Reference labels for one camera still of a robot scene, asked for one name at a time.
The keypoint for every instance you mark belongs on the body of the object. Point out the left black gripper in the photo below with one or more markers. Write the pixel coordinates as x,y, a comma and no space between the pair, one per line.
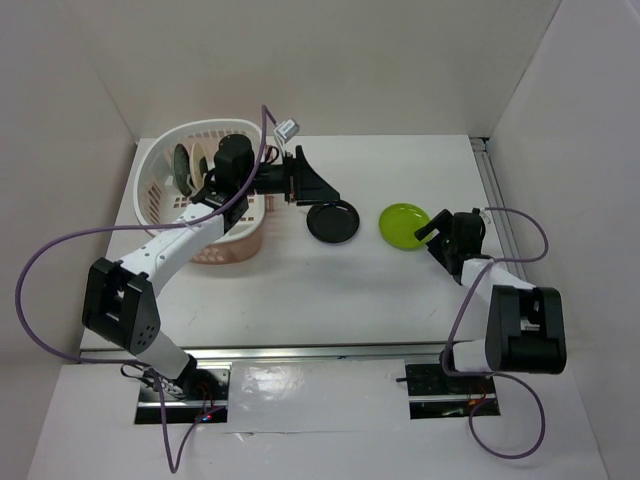
300,184

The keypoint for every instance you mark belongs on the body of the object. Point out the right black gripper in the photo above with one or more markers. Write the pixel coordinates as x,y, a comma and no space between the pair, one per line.
444,223

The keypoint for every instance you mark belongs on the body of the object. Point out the black glossy plate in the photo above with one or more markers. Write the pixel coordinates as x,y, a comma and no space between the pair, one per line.
333,223

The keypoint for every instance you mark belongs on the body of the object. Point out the lime green plate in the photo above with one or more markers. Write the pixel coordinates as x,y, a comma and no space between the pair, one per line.
398,223

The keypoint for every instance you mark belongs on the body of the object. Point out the cream plate with green patch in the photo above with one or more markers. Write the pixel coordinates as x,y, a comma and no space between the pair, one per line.
198,165

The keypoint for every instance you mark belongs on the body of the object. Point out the blue patterned plate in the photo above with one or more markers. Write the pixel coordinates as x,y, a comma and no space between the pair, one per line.
181,169

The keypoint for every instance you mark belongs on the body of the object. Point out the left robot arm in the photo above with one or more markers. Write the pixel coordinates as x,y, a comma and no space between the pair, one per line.
121,296

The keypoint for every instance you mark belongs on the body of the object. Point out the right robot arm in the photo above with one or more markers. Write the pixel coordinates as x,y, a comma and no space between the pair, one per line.
525,326

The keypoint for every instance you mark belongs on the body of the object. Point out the pink white dish rack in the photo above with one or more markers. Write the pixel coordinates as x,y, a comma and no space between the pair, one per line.
158,200

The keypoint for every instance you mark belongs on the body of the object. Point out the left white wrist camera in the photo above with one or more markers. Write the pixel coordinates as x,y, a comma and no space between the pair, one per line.
285,131

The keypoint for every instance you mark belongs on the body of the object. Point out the aluminium right side rail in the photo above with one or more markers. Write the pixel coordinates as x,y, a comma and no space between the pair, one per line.
500,219

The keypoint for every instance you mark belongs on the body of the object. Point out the aluminium rail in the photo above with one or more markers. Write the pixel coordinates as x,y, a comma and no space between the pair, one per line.
320,351
500,219

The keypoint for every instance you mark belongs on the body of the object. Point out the aluminium front rail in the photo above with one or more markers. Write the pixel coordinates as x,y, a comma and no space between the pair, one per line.
320,351

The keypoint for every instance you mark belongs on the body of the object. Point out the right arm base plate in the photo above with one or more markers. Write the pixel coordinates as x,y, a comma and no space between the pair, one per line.
434,395

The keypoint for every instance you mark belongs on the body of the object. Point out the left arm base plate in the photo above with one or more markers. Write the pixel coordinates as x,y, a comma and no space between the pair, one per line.
182,408

